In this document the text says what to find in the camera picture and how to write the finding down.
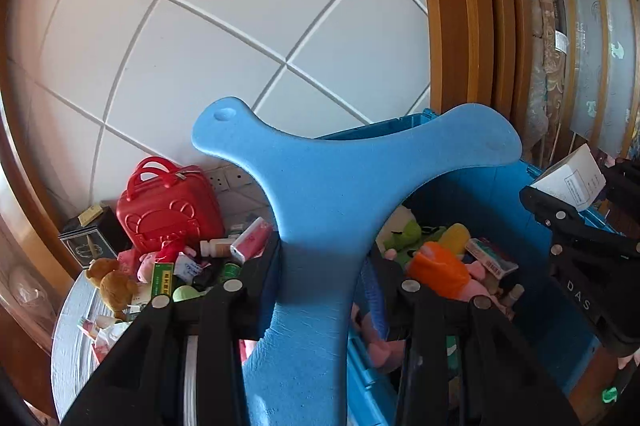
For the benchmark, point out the pink tissue pack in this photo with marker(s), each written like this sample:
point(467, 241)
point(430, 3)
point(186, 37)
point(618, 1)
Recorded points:
point(252, 238)

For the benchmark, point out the orange plush toy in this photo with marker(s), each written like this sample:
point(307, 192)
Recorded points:
point(437, 271)

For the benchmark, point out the light green lid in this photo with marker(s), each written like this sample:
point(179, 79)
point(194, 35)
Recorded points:
point(185, 294)

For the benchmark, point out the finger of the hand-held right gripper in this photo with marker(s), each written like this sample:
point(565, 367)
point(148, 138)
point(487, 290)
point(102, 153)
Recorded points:
point(625, 191)
point(560, 218)

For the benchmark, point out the white blue sachet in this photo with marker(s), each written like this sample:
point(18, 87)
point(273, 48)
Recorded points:
point(187, 267)

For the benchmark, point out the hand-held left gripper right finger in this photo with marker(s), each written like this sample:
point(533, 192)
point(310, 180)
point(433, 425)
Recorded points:
point(400, 306)

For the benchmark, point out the blue plastic crate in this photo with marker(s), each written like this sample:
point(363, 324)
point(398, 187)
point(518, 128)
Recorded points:
point(500, 206)

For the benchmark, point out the frosted glass door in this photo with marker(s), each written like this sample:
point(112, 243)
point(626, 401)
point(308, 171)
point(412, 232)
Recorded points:
point(595, 30)

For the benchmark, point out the blue foam boomerang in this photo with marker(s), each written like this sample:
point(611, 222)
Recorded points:
point(320, 206)

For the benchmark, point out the brown bottle green label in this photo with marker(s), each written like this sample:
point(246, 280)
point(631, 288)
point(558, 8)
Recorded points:
point(231, 272)

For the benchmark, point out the white red green carton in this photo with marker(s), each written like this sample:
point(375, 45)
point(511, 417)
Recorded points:
point(492, 258)

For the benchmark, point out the red white wrapper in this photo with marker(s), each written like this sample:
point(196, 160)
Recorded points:
point(100, 333)

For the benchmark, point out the wooden side panel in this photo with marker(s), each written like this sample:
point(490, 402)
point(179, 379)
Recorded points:
point(20, 356)

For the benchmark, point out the green plush frog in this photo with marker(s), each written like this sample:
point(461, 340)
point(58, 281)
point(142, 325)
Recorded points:
point(407, 231)

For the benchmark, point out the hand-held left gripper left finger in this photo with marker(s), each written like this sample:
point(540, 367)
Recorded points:
point(255, 276)

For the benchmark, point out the white pill bottle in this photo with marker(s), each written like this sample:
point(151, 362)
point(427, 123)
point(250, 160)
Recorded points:
point(220, 247)

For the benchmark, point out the yellow flat packet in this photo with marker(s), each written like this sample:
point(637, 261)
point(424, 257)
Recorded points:
point(90, 215)

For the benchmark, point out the white cardboard box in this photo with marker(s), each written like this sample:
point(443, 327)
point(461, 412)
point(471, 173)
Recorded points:
point(570, 181)

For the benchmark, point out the white padded headboard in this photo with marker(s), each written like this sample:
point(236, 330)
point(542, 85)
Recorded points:
point(225, 5)

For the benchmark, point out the person's right hand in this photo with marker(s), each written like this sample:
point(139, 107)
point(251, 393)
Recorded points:
point(628, 361)

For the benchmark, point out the brown teddy bear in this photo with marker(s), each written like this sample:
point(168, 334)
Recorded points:
point(117, 288)

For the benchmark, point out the red bear suitcase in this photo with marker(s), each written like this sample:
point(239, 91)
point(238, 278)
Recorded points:
point(170, 211)

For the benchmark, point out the black gift box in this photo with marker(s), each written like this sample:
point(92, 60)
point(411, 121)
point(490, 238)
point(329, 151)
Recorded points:
point(95, 241)

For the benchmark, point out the white wall socket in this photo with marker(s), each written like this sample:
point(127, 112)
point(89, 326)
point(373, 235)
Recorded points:
point(218, 181)

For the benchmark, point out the yellow plush toy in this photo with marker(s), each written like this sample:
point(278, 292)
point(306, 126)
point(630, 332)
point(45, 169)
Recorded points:
point(454, 238)

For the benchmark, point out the pink plush toy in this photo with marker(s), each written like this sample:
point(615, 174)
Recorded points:
point(477, 278)
point(147, 265)
point(377, 343)

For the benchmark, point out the green medicine box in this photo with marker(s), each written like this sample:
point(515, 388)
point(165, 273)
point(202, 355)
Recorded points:
point(162, 281)

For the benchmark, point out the rolled patterned carpet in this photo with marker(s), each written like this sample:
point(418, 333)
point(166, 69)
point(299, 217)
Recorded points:
point(547, 55)

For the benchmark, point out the wooden door frame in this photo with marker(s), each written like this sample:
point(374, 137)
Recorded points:
point(480, 5)

